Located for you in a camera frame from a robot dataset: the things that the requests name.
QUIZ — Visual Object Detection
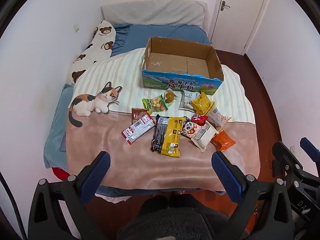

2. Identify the red object under bed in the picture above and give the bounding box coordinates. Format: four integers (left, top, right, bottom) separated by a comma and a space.
51, 167, 72, 180

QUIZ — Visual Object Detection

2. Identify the long bear print pillow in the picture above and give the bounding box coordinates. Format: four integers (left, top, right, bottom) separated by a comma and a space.
66, 20, 117, 87

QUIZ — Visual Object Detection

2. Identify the person's right forearm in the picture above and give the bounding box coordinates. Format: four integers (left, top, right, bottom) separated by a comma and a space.
292, 206, 312, 223

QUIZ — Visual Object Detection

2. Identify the cat print striped blanket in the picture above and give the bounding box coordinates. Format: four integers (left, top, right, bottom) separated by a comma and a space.
65, 47, 262, 197

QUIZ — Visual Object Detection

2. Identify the pink panda print packet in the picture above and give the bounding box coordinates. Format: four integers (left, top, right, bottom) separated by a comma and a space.
180, 120, 204, 139

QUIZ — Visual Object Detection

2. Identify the cream white snack packet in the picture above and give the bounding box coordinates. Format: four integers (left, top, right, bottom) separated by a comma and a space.
194, 121, 217, 152

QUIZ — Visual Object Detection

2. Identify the brown snack packet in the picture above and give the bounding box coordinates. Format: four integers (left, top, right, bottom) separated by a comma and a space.
131, 108, 148, 127

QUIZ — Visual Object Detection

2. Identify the braised egg clear packet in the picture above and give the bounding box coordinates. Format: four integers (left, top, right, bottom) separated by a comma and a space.
161, 91, 178, 105

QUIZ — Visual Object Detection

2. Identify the grey dotted pillow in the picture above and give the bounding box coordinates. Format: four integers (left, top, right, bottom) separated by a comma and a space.
101, 0, 208, 27

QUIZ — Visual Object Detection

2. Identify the orange snack packet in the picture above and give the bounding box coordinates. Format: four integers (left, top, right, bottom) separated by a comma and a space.
210, 129, 237, 152

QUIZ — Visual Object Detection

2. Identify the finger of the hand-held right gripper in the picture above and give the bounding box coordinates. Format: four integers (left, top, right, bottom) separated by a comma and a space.
300, 137, 320, 160
271, 142, 304, 180

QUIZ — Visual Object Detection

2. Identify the red snack packet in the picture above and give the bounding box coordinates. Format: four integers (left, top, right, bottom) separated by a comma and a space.
191, 114, 209, 126

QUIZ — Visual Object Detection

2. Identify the bed with blue sheet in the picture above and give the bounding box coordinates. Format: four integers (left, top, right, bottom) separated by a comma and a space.
43, 24, 225, 203

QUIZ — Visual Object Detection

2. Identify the green snack packet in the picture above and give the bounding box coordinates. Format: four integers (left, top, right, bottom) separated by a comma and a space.
142, 94, 167, 115

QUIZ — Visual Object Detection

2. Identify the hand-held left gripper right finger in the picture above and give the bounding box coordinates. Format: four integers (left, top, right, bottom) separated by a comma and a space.
211, 151, 294, 240

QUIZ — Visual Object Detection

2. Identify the red white clear packet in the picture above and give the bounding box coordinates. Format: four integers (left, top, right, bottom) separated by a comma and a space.
121, 112, 156, 144

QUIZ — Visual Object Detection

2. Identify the black cable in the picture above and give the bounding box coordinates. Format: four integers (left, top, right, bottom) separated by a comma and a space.
0, 172, 28, 240

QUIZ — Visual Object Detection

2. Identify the yellow snack packet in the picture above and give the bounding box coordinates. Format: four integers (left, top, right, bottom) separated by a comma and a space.
190, 92, 215, 115

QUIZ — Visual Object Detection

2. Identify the cardboard box blue print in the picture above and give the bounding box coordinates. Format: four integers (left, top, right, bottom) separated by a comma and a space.
141, 37, 224, 96

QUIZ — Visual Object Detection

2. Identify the large black yellow packet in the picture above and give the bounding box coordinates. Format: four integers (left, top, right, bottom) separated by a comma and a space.
150, 114, 187, 158

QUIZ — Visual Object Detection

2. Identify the grey white snack packet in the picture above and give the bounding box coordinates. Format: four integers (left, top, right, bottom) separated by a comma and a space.
178, 89, 200, 110

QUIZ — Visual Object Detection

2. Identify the white door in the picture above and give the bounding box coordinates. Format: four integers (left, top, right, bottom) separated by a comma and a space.
211, 0, 272, 55

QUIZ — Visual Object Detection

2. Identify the clear packet with red logo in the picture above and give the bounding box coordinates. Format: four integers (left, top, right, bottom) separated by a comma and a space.
206, 107, 232, 130

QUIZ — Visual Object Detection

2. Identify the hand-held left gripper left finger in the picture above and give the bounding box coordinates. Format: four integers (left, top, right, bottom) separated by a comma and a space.
28, 151, 111, 240

